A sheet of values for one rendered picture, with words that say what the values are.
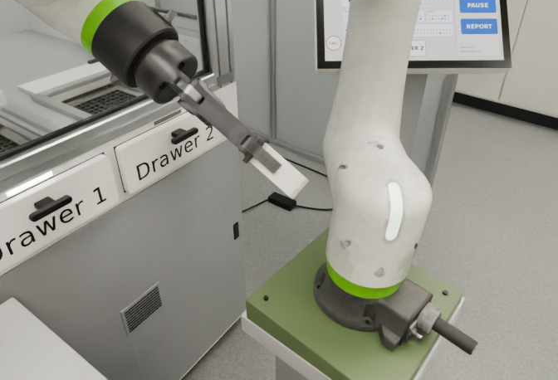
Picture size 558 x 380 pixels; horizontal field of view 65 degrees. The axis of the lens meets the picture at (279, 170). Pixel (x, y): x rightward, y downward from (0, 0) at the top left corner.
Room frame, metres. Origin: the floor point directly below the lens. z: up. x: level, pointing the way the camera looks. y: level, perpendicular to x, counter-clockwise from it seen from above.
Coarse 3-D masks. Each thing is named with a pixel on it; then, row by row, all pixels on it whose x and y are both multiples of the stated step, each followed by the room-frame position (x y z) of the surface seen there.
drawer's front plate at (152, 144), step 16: (160, 128) 0.84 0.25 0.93; (176, 128) 0.87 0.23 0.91; (208, 128) 0.95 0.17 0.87; (128, 144) 0.77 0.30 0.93; (144, 144) 0.79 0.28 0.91; (160, 144) 0.83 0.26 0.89; (176, 144) 0.86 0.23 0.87; (208, 144) 0.94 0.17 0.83; (128, 160) 0.76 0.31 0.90; (144, 160) 0.79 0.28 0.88; (160, 160) 0.82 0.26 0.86; (176, 160) 0.86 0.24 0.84; (128, 176) 0.75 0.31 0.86; (160, 176) 0.82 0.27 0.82
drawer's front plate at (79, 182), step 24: (72, 168) 0.68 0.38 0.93; (96, 168) 0.70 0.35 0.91; (24, 192) 0.60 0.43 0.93; (48, 192) 0.62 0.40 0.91; (72, 192) 0.65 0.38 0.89; (96, 192) 0.69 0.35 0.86; (0, 216) 0.55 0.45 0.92; (24, 216) 0.58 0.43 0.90; (48, 216) 0.61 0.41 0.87; (72, 216) 0.64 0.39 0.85; (0, 240) 0.54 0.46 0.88; (48, 240) 0.60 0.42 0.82; (0, 264) 0.53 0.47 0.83
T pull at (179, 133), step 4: (192, 128) 0.87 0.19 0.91; (196, 128) 0.87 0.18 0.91; (172, 132) 0.85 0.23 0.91; (176, 132) 0.85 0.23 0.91; (180, 132) 0.85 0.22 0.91; (184, 132) 0.85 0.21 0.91; (188, 132) 0.85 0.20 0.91; (192, 132) 0.86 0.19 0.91; (196, 132) 0.87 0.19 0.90; (172, 136) 0.85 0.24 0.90; (176, 136) 0.83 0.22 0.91; (180, 136) 0.83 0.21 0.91; (184, 136) 0.84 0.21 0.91; (188, 136) 0.85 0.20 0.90; (172, 140) 0.82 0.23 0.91; (176, 140) 0.82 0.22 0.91; (180, 140) 0.83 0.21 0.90
